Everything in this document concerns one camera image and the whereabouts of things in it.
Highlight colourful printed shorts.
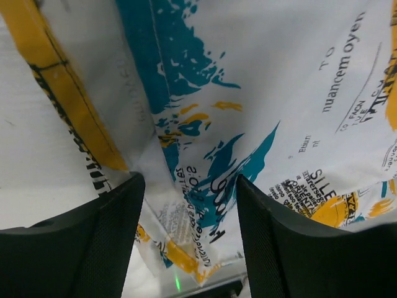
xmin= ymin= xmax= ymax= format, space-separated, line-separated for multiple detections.
xmin=1 ymin=1 xmax=396 ymax=283

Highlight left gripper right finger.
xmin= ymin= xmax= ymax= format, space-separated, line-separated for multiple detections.
xmin=236 ymin=175 xmax=396 ymax=297

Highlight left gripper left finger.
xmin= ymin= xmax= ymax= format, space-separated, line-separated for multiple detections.
xmin=1 ymin=173 xmax=145 ymax=297

